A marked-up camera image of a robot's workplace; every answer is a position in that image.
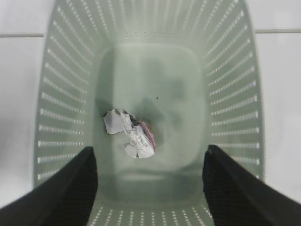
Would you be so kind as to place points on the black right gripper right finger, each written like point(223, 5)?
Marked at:
point(235, 197)

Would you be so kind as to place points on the large white paper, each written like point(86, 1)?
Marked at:
point(141, 140)

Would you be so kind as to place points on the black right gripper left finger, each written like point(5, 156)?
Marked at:
point(65, 199)

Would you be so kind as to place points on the green plastic woven basket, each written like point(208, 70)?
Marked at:
point(187, 68)

